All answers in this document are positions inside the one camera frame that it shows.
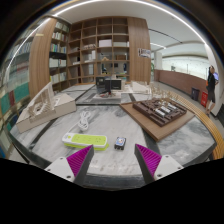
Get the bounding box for brown model on wooden board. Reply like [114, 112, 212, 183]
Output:
[119, 96, 196, 143]

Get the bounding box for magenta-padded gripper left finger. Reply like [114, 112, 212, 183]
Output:
[44, 144, 96, 186]

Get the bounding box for bookshelf with colourful books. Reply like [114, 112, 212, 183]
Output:
[0, 31, 34, 158]

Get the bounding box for wall poster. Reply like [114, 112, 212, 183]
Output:
[137, 47, 152, 60]

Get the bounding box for low white building model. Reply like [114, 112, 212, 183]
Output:
[130, 80, 150, 95]

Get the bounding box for red bin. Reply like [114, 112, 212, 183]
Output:
[200, 90, 209, 108]

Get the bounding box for person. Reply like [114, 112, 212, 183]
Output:
[204, 65, 220, 116]

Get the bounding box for coiled white cable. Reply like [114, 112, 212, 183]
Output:
[77, 110, 93, 132]

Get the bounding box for wooden shelf unit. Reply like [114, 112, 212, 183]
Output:
[28, 15, 153, 98]

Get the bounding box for white slatted architectural model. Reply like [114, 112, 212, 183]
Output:
[15, 81, 78, 134]

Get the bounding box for curved wooden slat bench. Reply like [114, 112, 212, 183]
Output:
[175, 94, 224, 161]

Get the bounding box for small dark charger block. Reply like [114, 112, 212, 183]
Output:
[113, 135, 127, 151]

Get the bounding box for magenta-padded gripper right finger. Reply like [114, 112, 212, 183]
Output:
[133, 142, 185, 185]

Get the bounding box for dark bin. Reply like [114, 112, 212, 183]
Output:
[190, 86, 201, 102]

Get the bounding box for green and white power strip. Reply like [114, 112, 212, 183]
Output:
[61, 132, 110, 152]

